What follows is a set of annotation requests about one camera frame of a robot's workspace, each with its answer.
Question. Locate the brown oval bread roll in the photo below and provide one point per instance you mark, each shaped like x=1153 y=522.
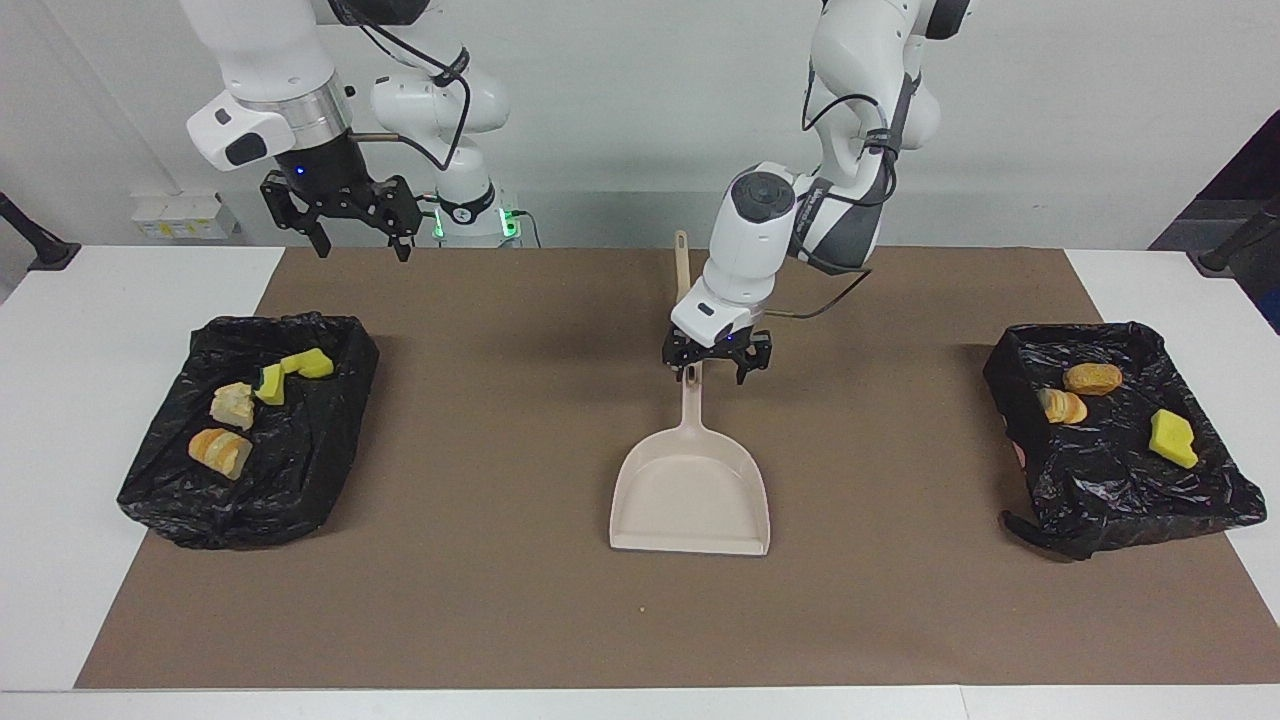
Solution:
x=1092 y=378

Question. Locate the beige hand brush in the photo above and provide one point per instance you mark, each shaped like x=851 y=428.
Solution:
x=682 y=265

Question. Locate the black bag lined bin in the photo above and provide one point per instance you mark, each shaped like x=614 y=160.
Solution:
x=1110 y=480
x=300 y=470

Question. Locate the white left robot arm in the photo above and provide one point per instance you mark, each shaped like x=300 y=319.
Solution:
x=850 y=60

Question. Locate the small flaky croissant piece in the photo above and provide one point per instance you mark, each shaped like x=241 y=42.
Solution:
x=232 y=405

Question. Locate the pale chip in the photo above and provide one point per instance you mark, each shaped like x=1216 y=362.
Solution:
x=1062 y=406

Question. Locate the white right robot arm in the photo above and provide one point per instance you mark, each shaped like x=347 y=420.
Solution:
x=260 y=60

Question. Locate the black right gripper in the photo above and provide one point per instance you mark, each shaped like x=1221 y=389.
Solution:
x=335 y=185

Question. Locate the large striped croissant piece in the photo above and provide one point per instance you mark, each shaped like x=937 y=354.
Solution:
x=220 y=452

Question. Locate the white wall socket box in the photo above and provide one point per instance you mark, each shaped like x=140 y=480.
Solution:
x=185 y=215

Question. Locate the yellow sponge piece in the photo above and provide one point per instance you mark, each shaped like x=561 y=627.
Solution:
x=1172 y=438
x=310 y=365

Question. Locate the black stand leg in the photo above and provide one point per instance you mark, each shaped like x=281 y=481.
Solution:
x=35 y=240
x=1235 y=245

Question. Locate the yellow sponge with green pad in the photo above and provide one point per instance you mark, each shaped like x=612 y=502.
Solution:
x=270 y=385

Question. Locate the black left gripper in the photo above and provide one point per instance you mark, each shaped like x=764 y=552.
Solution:
x=715 y=350

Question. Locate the brown table mat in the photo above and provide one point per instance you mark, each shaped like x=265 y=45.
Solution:
x=500 y=620

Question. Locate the beige plastic dustpan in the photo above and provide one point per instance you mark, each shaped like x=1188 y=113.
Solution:
x=690 y=500

